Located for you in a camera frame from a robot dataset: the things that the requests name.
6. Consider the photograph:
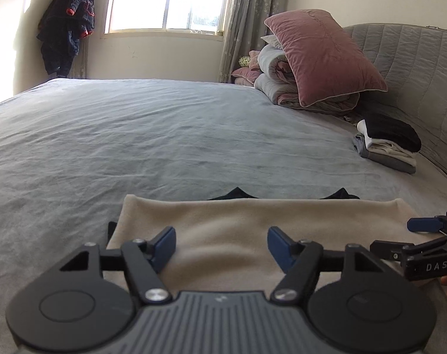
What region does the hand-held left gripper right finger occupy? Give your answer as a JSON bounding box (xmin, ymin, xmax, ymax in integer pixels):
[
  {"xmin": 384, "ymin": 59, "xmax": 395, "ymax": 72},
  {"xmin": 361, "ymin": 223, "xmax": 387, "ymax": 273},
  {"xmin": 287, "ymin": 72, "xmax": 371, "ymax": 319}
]
[{"xmin": 268, "ymin": 226, "xmax": 389, "ymax": 305}]

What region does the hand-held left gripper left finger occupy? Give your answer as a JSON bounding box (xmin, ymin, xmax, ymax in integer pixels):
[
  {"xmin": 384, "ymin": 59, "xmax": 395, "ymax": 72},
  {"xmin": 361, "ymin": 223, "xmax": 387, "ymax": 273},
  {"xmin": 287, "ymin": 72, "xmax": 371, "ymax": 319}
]
[{"xmin": 59, "ymin": 226, "xmax": 177, "ymax": 305}]

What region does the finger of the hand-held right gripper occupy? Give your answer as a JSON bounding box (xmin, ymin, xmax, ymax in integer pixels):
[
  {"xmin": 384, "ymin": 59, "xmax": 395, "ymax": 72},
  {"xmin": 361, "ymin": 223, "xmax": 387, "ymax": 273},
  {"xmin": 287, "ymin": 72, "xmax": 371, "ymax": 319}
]
[
  {"xmin": 407, "ymin": 211, "xmax": 447, "ymax": 235},
  {"xmin": 370, "ymin": 240, "xmax": 416, "ymax": 261}
]

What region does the cream shirt with black sleeves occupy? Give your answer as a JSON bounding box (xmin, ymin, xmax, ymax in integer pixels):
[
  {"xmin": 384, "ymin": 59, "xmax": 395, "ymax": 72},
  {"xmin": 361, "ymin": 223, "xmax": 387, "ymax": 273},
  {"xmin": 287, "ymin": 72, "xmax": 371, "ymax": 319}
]
[{"xmin": 106, "ymin": 187, "xmax": 445, "ymax": 303}]

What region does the stack of folded clothes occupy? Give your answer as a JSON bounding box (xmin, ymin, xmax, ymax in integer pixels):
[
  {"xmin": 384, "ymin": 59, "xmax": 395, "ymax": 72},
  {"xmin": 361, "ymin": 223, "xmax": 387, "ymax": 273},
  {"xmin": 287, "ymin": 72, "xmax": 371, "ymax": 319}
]
[{"xmin": 357, "ymin": 120, "xmax": 417, "ymax": 167}]

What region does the folded grey garment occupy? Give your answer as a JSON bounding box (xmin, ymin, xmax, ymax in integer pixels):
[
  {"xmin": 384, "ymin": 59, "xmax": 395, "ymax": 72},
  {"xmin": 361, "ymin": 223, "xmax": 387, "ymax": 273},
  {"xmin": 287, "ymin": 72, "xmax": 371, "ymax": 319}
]
[{"xmin": 352, "ymin": 135, "xmax": 417, "ymax": 175}]

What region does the folded black garment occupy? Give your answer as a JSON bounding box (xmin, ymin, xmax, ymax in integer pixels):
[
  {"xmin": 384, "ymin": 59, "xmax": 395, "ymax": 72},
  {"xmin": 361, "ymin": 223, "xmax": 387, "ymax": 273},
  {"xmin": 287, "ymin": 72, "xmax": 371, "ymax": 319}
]
[{"xmin": 357, "ymin": 114, "xmax": 422, "ymax": 153}]

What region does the grey quilted headboard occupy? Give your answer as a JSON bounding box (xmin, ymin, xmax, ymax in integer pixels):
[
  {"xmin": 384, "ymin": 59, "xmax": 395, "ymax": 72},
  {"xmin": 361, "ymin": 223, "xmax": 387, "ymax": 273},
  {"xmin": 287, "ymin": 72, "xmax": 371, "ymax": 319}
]
[{"xmin": 343, "ymin": 23, "xmax": 447, "ymax": 185}]

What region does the folded grey pink quilt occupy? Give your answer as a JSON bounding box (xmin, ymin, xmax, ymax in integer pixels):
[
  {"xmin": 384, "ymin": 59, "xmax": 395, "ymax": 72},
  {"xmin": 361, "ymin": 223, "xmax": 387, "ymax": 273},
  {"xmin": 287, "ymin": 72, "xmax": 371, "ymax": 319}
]
[{"xmin": 253, "ymin": 44, "xmax": 360, "ymax": 115}]

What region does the small pink pillow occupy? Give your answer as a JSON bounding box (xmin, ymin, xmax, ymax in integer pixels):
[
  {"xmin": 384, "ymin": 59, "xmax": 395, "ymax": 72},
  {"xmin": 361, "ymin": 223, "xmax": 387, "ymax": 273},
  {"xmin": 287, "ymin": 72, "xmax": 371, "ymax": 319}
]
[{"xmin": 232, "ymin": 67, "xmax": 261, "ymax": 86}]

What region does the large pink pillow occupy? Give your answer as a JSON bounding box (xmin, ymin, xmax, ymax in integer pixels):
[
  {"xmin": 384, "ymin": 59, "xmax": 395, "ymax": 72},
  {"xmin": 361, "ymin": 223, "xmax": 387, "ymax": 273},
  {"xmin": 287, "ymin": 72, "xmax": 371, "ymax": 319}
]
[{"xmin": 264, "ymin": 9, "xmax": 388, "ymax": 107}]

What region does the white pillow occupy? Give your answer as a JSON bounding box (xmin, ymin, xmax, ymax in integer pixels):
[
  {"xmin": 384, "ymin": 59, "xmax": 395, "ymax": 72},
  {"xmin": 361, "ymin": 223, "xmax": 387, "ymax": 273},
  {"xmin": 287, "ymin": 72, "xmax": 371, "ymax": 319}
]
[{"xmin": 260, "ymin": 35, "xmax": 285, "ymax": 51}]

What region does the grey patterned curtain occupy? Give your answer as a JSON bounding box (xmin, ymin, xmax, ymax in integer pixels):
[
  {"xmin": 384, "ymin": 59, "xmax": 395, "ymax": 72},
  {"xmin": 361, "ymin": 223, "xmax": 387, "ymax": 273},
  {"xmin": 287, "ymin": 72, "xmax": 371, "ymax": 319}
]
[{"xmin": 218, "ymin": 0, "xmax": 292, "ymax": 83}]

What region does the dark blue hanging jacket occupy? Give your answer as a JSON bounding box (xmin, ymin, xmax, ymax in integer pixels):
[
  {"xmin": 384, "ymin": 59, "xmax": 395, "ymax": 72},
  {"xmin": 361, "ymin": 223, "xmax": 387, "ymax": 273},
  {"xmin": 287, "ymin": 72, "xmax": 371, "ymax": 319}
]
[{"xmin": 37, "ymin": 0, "xmax": 96, "ymax": 78}]

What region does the window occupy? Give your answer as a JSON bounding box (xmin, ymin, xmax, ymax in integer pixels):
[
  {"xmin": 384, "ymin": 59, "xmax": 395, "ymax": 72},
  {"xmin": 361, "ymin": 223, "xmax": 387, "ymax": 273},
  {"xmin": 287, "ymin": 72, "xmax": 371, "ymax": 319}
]
[{"xmin": 104, "ymin": 0, "xmax": 233, "ymax": 37}]

